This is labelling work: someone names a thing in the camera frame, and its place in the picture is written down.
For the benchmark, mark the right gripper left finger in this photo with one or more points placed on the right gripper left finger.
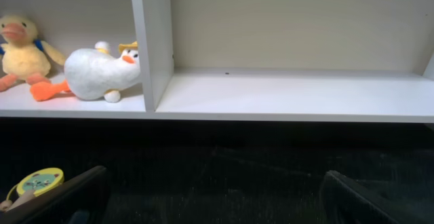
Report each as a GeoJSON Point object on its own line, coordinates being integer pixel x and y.
{"type": "Point", "coordinates": [68, 200]}

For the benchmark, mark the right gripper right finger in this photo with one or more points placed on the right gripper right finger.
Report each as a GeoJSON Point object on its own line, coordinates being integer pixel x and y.
{"type": "Point", "coordinates": [356, 203]}

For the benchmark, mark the yellow and green rattle drum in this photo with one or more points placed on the yellow and green rattle drum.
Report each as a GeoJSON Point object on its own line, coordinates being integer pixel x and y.
{"type": "Point", "coordinates": [40, 181]}

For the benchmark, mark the white plush goose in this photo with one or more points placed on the white plush goose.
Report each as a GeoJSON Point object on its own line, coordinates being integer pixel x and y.
{"type": "Point", "coordinates": [91, 73]}

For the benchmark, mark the white shelf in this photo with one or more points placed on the white shelf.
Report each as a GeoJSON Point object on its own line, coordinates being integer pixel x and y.
{"type": "Point", "coordinates": [271, 91]}

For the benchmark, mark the yellow plush duck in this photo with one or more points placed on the yellow plush duck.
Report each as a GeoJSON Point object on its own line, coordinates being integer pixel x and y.
{"type": "Point", "coordinates": [25, 59]}

